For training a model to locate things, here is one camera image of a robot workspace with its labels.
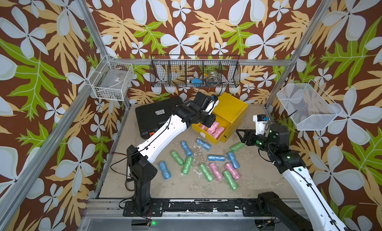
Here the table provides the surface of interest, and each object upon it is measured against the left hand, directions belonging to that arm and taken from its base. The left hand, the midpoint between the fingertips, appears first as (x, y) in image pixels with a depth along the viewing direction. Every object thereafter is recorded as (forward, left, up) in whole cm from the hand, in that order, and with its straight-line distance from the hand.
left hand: (214, 116), depth 76 cm
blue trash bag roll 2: (-12, -5, -25) cm, 28 cm away
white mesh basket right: (+9, -54, -1) cm, 55 cm away
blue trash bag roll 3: (-15, -15, -27) cm, 34 cm away
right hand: (-7, -12, -2) cm, 14 cm away
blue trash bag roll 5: (-21, +26, -27) cm, 42 cm away
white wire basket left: (+23, +59, +6) cm, 64 cm away
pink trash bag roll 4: (-22, -14, -25) cm, 36 cm away
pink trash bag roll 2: (+2, -2, -11) cm, 12 cm away
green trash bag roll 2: (-16, +14, -26) cm, 34 cm away
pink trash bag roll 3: (-22, -4, -26) cm, 34 cm away
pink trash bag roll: (-3, -4, -11) cm, 12 cm away
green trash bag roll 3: (-19, +3, -27) cm, 33 cm away
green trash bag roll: (-4, -17, -25) cm, 31 cm away
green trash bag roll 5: (-13, +19, -26) cm, 35 cm away
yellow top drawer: (0, +9, -10) cm, 14 cm away
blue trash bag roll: (-2, +4, -26) cm, 27 cm away
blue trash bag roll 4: (-8, +13, -26) cm, 30 cm away
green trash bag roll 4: (-26, -11, -26) cm, 39 cm away
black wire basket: (+39, -9, +1) cm, 40 cm away
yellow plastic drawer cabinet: (+12, -12, -9) cm, 19 cm away
